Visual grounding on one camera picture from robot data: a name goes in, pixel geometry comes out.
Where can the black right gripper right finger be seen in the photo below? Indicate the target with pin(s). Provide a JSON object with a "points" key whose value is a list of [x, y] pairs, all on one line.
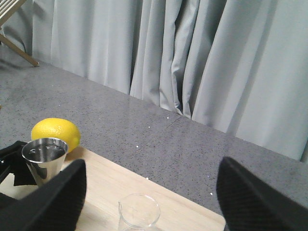
{"points": [[249, 204]]}

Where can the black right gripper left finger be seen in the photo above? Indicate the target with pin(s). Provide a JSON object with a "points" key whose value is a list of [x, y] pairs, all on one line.
{"points": [[55, 206]]}

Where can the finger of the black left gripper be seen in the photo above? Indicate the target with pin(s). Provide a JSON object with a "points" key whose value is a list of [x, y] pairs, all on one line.
{"points": [[11, 161]]}

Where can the steel double jigger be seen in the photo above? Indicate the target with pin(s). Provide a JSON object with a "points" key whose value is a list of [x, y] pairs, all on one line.
{"points": [[44, 158]]}

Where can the clear glass beaker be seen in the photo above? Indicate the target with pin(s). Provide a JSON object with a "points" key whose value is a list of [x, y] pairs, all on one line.
{"points": [[138, 212]]}

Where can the light wooden cutting board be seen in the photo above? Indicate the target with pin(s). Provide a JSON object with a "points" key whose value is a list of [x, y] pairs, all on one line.
{"points": [[107, 183]]}

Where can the yellow lemon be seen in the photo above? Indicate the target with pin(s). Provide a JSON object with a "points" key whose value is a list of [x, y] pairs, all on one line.
{"points": [[57, 128]]}

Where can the grey curtain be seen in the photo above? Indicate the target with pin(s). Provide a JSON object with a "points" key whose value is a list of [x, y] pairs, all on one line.
{"points": [[239, 66]]}

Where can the wooden folding rack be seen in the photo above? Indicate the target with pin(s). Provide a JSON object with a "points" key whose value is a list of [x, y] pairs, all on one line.
{"points": [[11, 38]]}

